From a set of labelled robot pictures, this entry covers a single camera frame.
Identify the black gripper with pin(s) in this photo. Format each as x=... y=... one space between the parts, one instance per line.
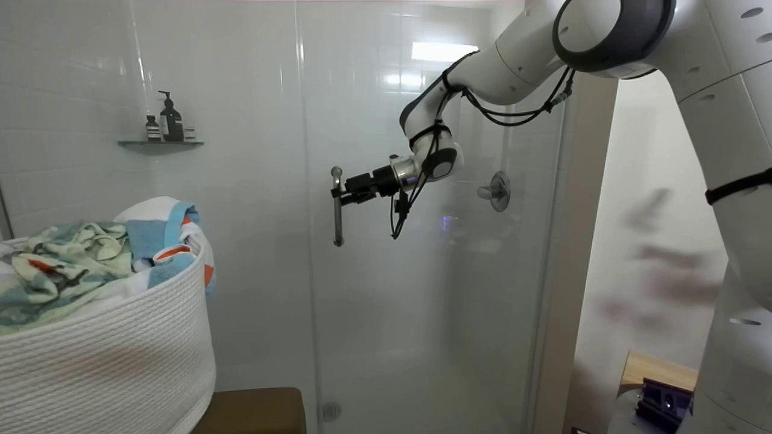
x=382 y=182

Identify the chrome door handle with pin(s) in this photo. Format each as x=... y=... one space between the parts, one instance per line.
x=336 y=206

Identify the glass shower door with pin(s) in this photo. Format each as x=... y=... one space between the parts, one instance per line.
x=429 y=330

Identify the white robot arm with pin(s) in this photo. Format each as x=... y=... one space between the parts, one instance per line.
x=716 y=58

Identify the chrome shower valve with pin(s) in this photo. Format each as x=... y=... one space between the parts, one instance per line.
x=497 y=191

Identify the dark pump bottle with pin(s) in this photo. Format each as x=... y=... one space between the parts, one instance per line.
x=172 y=118

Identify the glass corner shelf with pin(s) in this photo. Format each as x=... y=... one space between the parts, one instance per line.
x=158 y=147

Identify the small dark bottle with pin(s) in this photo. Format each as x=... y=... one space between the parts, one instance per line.
x=154 y=130

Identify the shower floor drain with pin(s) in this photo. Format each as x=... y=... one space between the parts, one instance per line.
x=332 y=411

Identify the white woven laundry basket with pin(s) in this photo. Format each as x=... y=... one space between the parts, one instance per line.
x=139 y=367

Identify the wooden stool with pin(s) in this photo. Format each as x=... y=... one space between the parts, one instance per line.
x=640 y=367

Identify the colourful towel in basket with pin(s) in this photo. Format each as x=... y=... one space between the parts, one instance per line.
x=88 y=266

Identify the blue object on stool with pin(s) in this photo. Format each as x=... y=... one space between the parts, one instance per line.
x=664 y=406

